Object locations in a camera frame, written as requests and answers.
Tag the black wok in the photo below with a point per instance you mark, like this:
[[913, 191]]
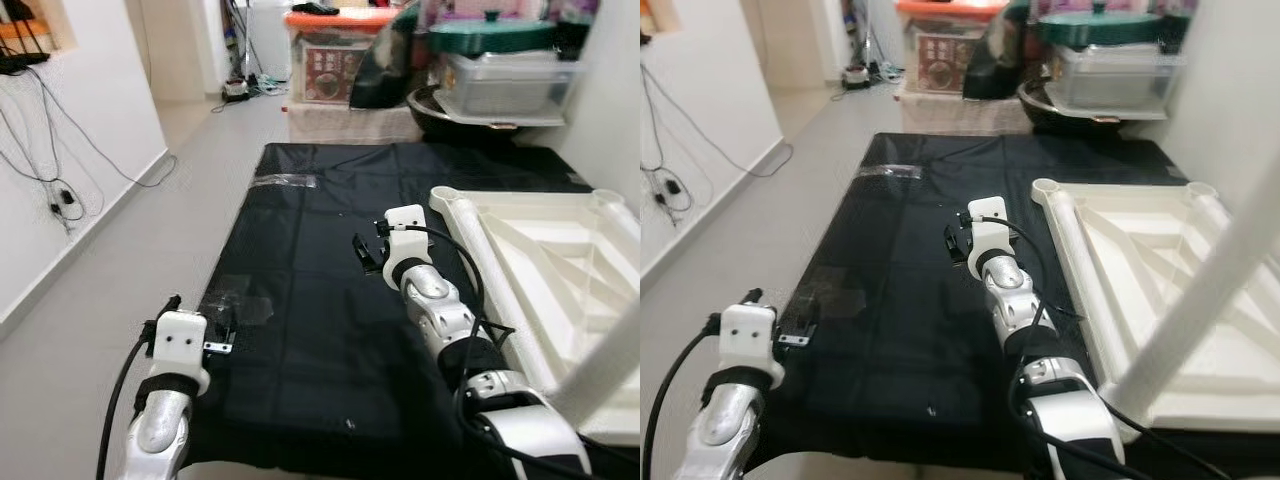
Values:
[[430, 118], [1040, 110]]

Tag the clear plastic storage container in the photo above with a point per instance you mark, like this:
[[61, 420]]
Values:
[[510, 85], [1120, 78]]

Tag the long clear tape strip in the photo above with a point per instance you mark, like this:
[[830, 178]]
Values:
[[888, 171], [285, 182]]

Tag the green pot lid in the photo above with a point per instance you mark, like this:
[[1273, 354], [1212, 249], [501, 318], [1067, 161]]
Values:
[[1100, 28], [490, 35]]

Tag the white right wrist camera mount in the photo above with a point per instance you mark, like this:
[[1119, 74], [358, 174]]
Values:
[[988, 228], [405, 235]]

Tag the black router box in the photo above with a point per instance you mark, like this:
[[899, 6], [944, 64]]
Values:
[[22, 60]]

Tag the black tablecloth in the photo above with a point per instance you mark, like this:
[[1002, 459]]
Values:
[[900, 300], [330, 300]]

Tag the white lace cloth cover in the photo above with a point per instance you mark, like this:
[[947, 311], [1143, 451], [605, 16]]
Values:
[[960, 115], [350, 122]]

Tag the white plastic table top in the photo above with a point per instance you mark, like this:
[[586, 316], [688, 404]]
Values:
[[560, 260], [1170, 350]]

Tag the orange-lid clear storage box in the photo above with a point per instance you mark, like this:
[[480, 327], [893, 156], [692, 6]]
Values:
[[330, 65], [945, 55]]

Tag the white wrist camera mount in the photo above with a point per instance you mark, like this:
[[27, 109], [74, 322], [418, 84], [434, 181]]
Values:
[[405, 235], [988, 228], [750, 335], [180, 340]]

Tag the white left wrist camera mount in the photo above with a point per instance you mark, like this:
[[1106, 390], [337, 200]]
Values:
[[180, 340], [750, 335]]

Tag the small black remote-like object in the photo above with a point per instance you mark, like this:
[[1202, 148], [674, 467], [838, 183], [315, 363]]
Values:
[[315, 9]]

